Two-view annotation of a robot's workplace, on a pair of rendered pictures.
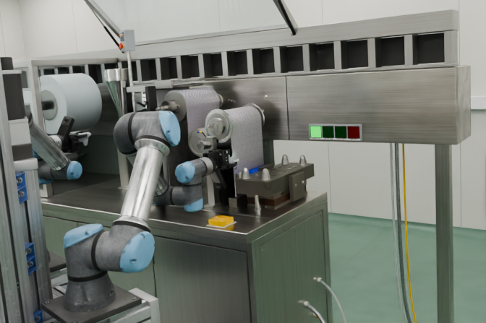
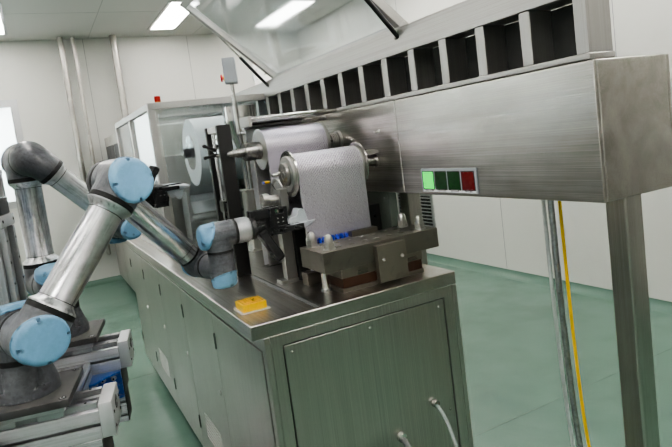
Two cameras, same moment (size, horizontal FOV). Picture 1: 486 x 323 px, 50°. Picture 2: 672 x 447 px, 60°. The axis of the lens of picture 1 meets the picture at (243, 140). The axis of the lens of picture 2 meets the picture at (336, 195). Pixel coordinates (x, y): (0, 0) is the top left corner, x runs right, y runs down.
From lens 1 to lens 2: 1.11 m
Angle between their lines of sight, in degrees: 28
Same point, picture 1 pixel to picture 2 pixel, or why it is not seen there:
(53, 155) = not seen: hidden behind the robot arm
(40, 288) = not seen: hidden behind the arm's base
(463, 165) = not seen: outside the picture
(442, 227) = (627, 347)
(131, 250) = (16, 338)
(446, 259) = (636, 406)
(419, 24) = not seen: outside the picture
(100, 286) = (21, 377)
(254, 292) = (273, 410)
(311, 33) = (413, 33)
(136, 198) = (56, 270)
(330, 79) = (437, 99)
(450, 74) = (584, 74)
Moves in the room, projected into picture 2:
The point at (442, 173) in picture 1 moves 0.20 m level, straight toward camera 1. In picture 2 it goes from (619, 253) to (580, 274)
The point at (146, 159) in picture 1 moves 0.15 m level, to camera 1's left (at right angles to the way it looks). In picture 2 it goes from (85, 220) to (44, 223)
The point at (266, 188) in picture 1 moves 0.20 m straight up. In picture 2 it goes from (322, 263) to (313, 193)
